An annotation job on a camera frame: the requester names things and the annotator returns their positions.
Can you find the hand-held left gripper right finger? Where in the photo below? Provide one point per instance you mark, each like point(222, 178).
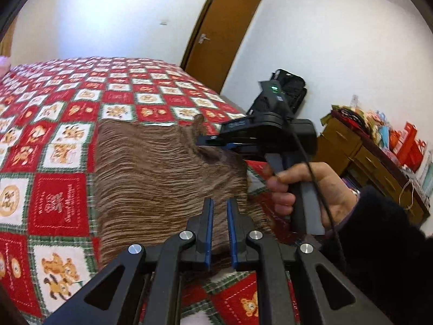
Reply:
point(230, 233)

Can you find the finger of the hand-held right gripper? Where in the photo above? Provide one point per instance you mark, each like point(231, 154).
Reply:
point(208, 139)

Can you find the pink pillow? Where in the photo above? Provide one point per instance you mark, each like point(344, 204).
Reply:
point(2, 65)

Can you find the red checkered printed blanket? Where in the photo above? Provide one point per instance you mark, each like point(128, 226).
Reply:
point(57, 196)

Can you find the brown knitted sweater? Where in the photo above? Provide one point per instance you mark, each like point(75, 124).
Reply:
point(152, 176)

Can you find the red gift bag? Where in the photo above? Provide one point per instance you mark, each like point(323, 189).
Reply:
point(409, 145)

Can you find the person's right hand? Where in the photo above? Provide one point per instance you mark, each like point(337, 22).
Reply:
point(338, 189)

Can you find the brown wooden cabinet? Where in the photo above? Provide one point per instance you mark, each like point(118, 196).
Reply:
point(341, 142)

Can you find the pile of colourful packages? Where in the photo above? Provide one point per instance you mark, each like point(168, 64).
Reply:
point(368, 122)

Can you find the black bag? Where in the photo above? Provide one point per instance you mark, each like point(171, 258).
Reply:
point(295, 88)

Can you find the brown wooden door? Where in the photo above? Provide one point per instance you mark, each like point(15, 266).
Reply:
point(223, 34)

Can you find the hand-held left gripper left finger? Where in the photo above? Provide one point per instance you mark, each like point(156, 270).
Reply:
point(209, 232)

